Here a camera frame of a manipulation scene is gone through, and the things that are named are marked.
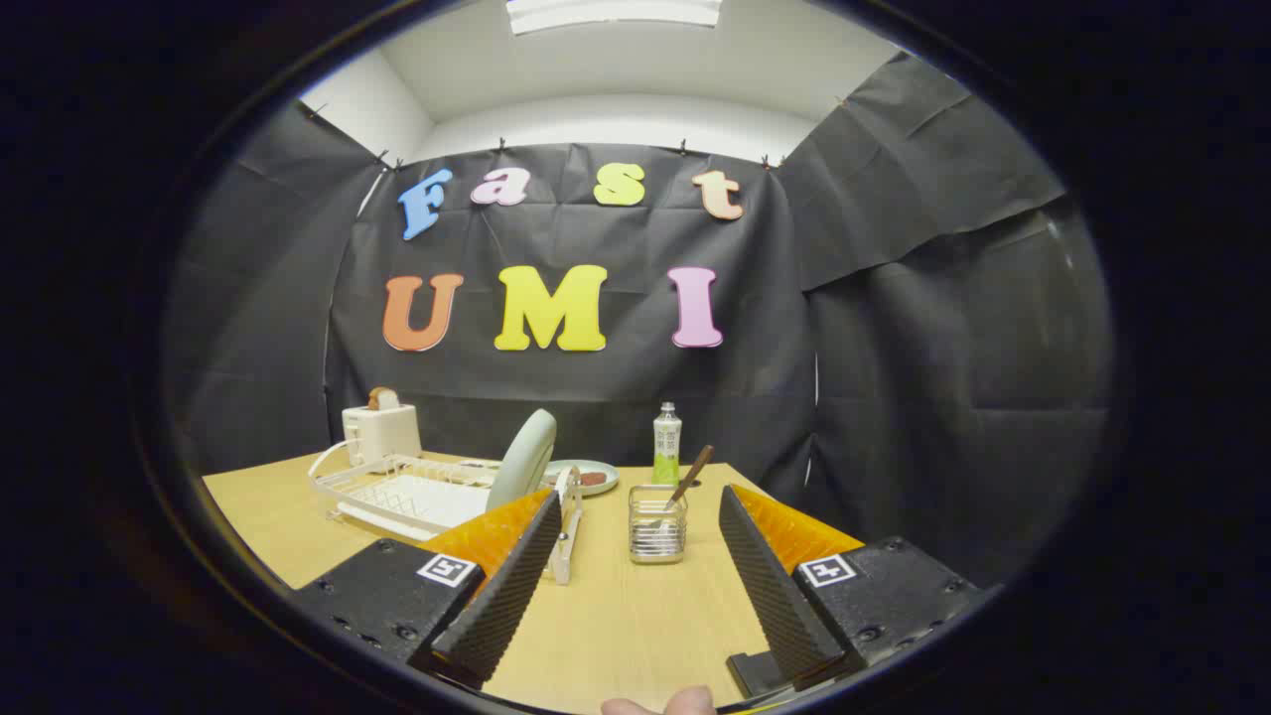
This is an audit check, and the white toaster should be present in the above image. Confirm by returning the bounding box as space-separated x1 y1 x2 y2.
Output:
342 402 423 468

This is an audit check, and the clear wire basket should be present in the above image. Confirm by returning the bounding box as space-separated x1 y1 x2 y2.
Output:
628 484 689 565

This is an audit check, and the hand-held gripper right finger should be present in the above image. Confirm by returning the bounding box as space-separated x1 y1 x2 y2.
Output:
717 484 984 699

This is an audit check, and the green drink bottle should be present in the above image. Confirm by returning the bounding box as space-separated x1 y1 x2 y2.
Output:
652 402 683 488

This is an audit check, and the pale green plate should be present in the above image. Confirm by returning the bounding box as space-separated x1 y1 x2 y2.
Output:
485 409 558 512

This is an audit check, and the white drip tray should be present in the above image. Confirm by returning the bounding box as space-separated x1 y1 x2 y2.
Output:
338 475 493 542

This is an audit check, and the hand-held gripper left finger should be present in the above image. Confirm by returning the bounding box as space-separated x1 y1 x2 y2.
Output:
295 489 564 691

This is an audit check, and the ceiling light panel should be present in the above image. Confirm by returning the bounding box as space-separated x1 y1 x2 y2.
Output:
506 0 723 36

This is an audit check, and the white wire dish rack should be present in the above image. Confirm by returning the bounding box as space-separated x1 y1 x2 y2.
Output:
308 440 584 585

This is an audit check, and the pale green dish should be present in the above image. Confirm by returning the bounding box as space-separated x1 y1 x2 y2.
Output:
541 459 621 497

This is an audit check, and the black backdrop cloth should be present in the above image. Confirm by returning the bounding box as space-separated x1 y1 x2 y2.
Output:
164 50 1118 597

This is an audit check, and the wooden handled spoon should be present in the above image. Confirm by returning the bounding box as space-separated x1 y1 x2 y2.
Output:
655 445 716 527

